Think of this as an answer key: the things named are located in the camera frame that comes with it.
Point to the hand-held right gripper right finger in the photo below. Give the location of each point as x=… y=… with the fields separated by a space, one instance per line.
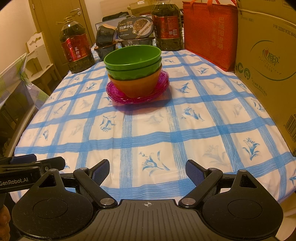
x=195 y=173

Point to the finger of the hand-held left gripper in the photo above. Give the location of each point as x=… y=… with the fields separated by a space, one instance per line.
x=20 y=160
x=53 y=163

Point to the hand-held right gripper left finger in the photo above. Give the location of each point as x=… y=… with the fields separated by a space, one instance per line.
x=101 y=172

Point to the orange plastic bowl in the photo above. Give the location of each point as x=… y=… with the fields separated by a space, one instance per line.
x=136 y=88

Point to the green plastic bowl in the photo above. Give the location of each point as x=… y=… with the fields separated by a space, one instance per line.
x=134 y=73
x=129 y=55

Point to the person's left hand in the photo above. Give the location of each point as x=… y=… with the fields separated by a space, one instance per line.
x=4 y=219

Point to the blue checked tablecloth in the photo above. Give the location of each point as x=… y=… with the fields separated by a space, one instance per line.
x=161 y=127

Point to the pale checked cloth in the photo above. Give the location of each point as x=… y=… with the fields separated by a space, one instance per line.
x=13 y=78

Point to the cooking oil bottle red label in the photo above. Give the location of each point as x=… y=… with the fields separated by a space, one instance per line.
x=167 y=27
x=76 y=51

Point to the white wooden chair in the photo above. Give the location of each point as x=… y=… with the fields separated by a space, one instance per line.
x=34 y=46

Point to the dark food tray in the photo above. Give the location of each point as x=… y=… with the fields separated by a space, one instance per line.
x=101 y=52

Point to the large cardboard box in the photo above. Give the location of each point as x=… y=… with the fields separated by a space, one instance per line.
x=266 y=69

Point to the dark rectangular instant rice box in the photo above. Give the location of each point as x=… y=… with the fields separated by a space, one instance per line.
x=136 y=42

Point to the red tote bag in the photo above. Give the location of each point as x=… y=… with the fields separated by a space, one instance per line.
x=208 y=39

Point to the dark wrapped food package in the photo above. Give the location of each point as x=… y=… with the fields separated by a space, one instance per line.
x=105 y=36

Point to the pale paper bag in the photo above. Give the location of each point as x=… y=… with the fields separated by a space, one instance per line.
x=100 y=24

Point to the brown wooden door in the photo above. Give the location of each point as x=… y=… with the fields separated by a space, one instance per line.
x=46 y=14

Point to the oval instant rice box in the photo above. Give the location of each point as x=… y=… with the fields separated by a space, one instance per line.
x=134 y=26

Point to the small brown cardboard box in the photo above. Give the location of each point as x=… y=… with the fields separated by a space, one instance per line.
x=143 y=9

